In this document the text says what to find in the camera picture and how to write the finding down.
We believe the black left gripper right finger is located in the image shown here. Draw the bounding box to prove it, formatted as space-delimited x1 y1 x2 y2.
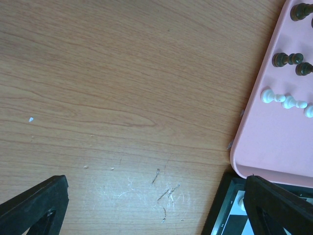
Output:
243 175 313 235

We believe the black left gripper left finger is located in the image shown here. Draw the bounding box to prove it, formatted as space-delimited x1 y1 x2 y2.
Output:
0 175 69 235

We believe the black and grey chessboard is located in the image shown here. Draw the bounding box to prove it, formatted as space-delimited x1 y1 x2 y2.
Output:
201 172 313 235

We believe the pink piece tray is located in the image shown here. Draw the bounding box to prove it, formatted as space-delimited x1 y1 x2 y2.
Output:
230 0 313 188

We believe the white pawn row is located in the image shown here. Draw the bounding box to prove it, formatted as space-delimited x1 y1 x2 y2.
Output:
261 89 313 118

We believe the black pawn row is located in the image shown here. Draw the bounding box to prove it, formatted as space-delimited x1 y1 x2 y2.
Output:
272 52 313 76

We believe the black piece back row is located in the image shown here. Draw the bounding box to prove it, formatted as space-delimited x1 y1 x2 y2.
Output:
290 3 313 22

